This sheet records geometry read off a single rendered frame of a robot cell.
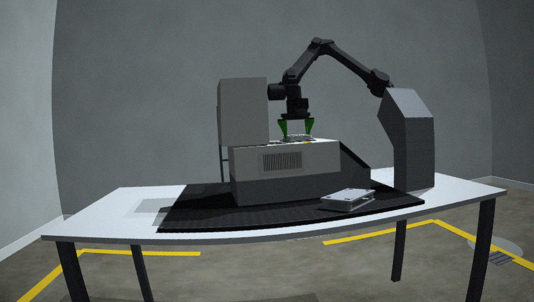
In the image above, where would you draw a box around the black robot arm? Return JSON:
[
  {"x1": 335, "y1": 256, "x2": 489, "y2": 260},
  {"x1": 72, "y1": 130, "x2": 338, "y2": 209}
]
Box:
[{"x1": 267, "y1": 37, "x2": 394, "y2": 115}]

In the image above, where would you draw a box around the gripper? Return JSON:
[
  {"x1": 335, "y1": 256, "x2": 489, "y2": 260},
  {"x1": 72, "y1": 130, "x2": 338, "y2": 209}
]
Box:
[{"x1": 278, "y1": 113, "x2": 314, "y2": 140}]

